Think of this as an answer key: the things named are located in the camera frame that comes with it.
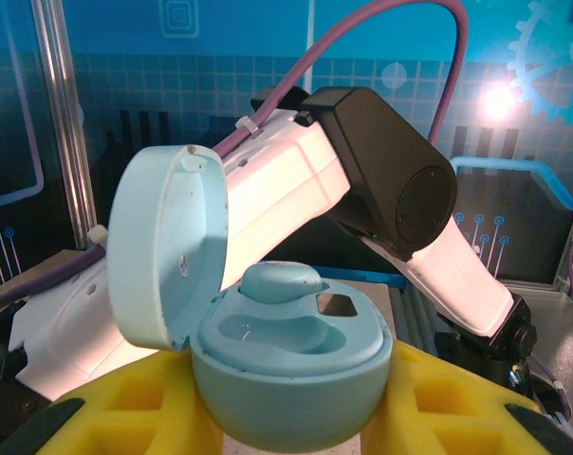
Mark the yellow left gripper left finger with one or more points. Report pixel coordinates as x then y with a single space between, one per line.
139 412

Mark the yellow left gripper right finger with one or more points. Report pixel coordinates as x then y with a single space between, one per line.
457 417

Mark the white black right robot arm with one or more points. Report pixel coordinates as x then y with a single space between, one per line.
277 180

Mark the aluminium right rear post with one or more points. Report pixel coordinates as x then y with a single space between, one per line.
61 118

